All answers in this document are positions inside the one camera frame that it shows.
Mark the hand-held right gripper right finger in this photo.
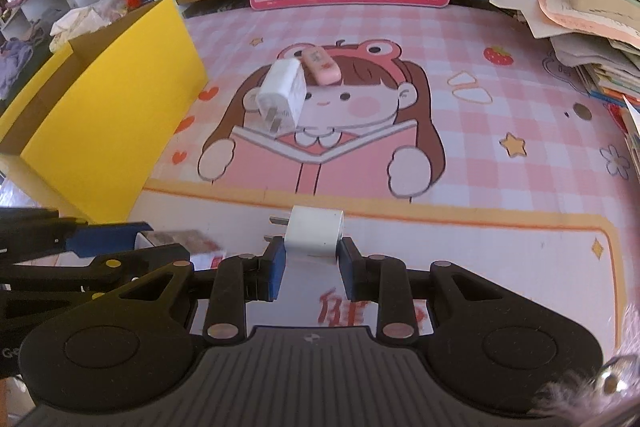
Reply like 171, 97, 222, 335
337, 237, 521, 342

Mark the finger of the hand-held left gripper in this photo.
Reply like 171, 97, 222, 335
0, 243, 192, 294
0, 206, 154, 259

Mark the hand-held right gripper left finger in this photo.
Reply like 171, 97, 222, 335
97, 237, 287, 344

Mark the white charger plug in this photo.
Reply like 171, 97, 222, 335
269, 205, 346, 259
256, 59, 309, 139

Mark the small red patterned box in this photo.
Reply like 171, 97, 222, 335
142, 229, 226, 271

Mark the yellow cardboard box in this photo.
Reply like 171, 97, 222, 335
0, 0, 210, 226

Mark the pink checked desk mat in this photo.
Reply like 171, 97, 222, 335
135, 1, 640, 360

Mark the purple cloth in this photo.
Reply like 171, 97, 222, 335
0, 38, 34, 100

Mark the pink eraser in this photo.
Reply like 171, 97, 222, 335
300, 48, 344, 86

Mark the crumpled white bag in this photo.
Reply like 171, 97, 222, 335
49, 4, 114, 50

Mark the grey furry charm with bell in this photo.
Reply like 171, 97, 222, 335
534, 354, 640, 424

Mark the pile of papers and booklets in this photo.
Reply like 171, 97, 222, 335
489, 0, 640, 144

